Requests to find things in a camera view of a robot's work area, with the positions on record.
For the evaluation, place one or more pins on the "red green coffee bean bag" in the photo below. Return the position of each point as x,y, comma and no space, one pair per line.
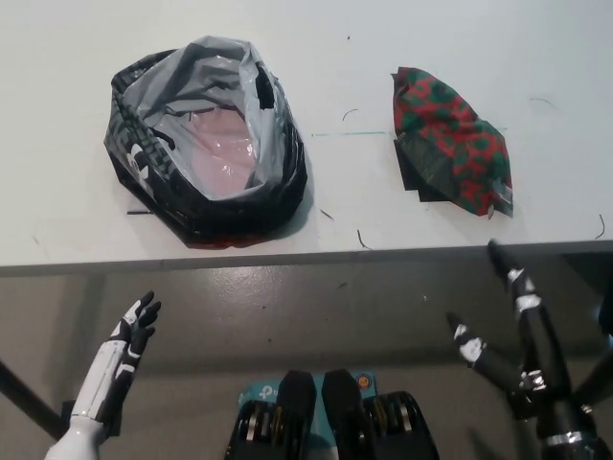
455,134

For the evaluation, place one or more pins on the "thin black tape strip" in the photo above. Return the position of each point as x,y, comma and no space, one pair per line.
139,212

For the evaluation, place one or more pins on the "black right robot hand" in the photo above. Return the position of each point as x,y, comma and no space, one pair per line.
543,354

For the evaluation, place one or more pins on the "black tape patch on table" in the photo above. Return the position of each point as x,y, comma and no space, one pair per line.
414,177

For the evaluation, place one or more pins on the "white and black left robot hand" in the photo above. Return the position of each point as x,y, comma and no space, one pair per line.
107,374

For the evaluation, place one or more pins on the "black metal table leg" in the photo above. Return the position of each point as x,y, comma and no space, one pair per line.
29,397

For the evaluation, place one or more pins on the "black plastic bag grey lining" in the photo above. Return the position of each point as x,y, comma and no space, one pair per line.
230,215

